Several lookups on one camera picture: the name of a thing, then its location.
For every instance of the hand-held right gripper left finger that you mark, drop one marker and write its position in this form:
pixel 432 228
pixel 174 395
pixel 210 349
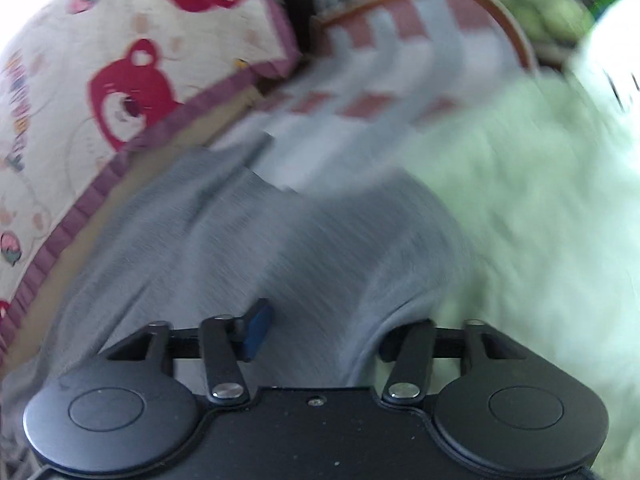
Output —
pixel 257 330

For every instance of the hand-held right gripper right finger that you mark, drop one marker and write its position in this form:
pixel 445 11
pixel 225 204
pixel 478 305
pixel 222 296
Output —
pixel 415 345

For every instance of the grey knit garment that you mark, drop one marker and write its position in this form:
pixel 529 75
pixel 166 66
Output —
pixel 300 260

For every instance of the white fluffy cloth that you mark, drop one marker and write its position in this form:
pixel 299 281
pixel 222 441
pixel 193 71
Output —
pixel 550 210

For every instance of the red checked mat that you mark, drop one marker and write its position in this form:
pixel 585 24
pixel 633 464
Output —
pixel 425 35

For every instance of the bear printed blanket purple trim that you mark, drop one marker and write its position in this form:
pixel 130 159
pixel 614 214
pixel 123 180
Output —
pixel 75 60

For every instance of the dark clutter pile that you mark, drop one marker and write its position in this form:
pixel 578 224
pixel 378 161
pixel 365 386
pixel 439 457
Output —
pixel 300 0

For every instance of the green cloth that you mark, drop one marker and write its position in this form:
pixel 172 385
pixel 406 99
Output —
pixel 540 10

